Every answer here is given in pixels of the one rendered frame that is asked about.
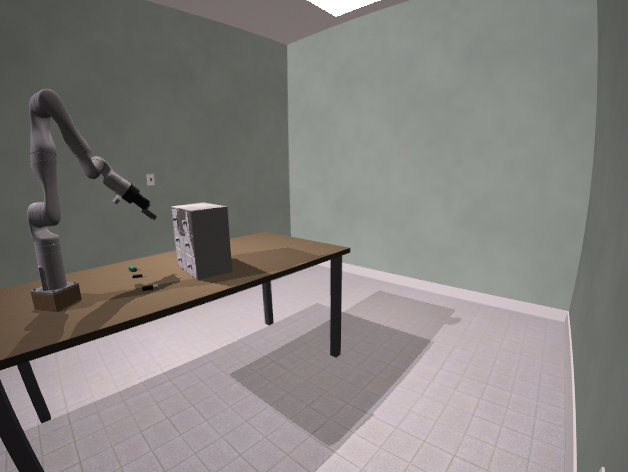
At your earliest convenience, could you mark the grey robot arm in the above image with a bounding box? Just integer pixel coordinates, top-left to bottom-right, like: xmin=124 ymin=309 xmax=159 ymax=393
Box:
xmin=27 ymin=89 xmax=122 ymax=291

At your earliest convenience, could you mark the small grey chest of drawers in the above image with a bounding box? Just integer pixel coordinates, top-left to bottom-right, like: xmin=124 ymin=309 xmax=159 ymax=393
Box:
xmin=172 ymin=203 xmax=232 ymax=280

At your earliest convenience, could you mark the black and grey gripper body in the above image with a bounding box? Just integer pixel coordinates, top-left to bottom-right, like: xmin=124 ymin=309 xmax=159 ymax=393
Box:
xmin=113 ymin=178 xmax=150 ymax=210

